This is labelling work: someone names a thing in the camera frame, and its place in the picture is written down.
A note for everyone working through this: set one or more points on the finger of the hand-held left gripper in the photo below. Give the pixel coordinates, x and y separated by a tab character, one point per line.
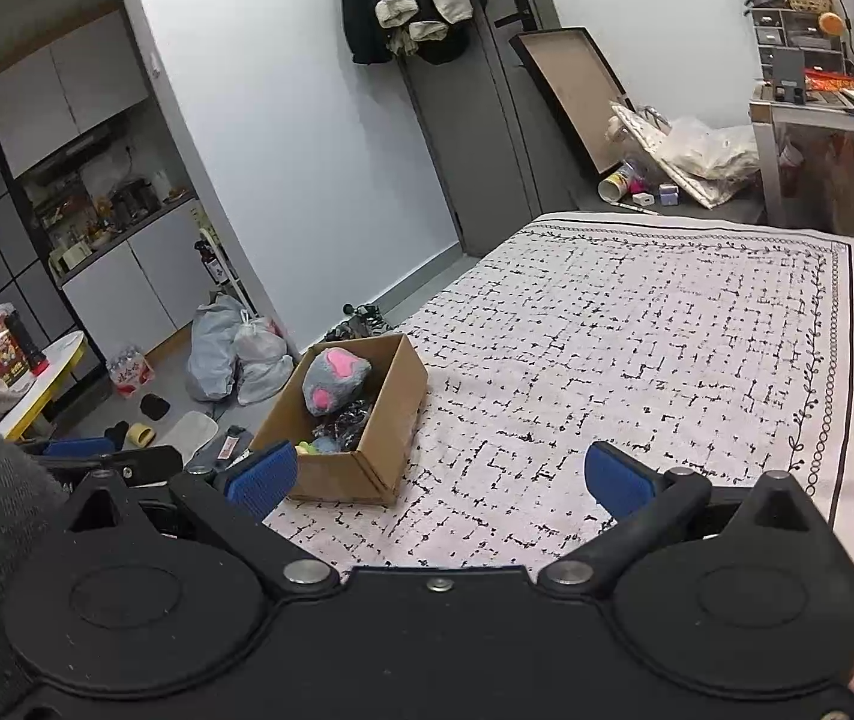
78	446

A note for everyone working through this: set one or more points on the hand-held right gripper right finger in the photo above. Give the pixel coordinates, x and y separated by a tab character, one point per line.
614	480

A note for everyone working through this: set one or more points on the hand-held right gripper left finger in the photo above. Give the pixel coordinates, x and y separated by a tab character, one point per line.
265	476

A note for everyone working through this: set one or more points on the yellow green soft toy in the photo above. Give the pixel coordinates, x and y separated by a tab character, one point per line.
305	447

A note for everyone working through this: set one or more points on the black patterned cloth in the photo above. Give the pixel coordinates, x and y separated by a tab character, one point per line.
348	420

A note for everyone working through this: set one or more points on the grey and pink plush toy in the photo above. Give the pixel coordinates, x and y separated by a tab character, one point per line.
333	382

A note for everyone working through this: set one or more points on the brown cardboard box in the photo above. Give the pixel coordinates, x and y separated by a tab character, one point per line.
389	420

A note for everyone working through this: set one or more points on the white rug tag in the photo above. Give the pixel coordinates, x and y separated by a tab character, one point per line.
229	446

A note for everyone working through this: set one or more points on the roll of yellow tape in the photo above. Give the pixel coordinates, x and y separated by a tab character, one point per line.
141	436

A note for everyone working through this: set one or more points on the round table yellow rim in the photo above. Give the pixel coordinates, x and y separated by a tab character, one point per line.
44	382

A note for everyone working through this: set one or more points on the white floor mat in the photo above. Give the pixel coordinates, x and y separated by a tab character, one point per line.
194	433

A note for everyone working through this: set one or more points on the pack of water bottles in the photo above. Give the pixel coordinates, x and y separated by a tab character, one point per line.
130	373

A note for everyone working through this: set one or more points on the small grey plastic bag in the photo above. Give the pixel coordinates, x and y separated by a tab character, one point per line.
265	382

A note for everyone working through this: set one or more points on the black bottle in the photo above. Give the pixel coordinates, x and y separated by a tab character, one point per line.
25	345

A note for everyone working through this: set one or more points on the large grey trash bag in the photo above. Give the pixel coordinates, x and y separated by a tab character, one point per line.
213	352

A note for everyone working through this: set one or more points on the white tied plastic bag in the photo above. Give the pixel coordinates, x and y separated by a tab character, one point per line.
260	341

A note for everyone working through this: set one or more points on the patterned sneaker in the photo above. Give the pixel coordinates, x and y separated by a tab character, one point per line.
338	328
370	319

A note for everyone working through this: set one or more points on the white black-patterned bed sheet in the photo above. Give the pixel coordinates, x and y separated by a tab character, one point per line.
622	315

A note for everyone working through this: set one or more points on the white kitchen cabinet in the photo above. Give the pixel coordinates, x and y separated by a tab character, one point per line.
134	285

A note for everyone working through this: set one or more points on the white floor rack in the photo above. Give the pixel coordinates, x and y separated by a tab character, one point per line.
228	262

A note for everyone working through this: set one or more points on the dark spray bottle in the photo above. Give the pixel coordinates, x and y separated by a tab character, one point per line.
211	262

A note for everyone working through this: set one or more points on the clutter of kitchen counter items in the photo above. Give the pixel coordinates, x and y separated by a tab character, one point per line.
111	210

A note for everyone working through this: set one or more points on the white pen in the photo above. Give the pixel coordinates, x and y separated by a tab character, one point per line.
633	207

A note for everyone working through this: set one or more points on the small purple box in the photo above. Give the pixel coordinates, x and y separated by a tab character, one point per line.
667	195

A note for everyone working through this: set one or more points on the paper tube cup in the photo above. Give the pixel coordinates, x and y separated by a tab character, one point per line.
618	184

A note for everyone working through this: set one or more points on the white plastic bags pile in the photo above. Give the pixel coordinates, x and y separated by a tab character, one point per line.
697	154

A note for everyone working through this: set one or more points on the white desk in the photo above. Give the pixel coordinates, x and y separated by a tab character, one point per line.
772	165

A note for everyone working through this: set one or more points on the grey upper kitchen cabinets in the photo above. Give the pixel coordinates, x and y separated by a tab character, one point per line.
66	90

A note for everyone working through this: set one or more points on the grey door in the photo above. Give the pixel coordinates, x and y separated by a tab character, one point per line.
472	135

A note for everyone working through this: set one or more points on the brown framed board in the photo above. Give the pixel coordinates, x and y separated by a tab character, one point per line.
569	97

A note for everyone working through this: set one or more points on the grey drawer organizer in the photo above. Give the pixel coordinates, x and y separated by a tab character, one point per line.
794	37

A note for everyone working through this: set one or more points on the black hanging coat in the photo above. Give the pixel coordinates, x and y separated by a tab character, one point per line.
367	7

